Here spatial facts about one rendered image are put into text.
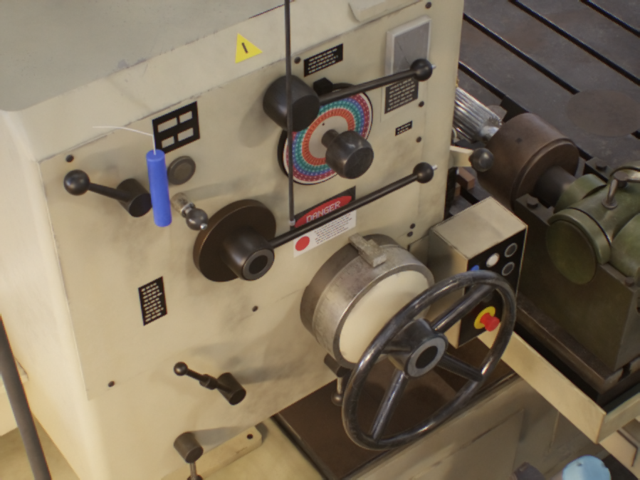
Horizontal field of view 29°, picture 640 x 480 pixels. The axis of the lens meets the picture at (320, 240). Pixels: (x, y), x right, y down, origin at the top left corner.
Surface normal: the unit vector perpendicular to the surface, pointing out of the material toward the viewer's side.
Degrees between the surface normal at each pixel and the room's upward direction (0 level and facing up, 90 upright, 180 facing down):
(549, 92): 0
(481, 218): 0
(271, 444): 0
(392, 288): 60
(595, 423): 90
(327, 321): 69
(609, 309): 90
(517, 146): 32
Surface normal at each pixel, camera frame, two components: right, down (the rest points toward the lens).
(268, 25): 0.42, -0.11
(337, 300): -0.62, -0.15
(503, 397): 0.59, 0.56
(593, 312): -0.80, 0.41
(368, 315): 0.23, 0.37
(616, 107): 0.00, -0.72
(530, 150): -0.33, -0.49
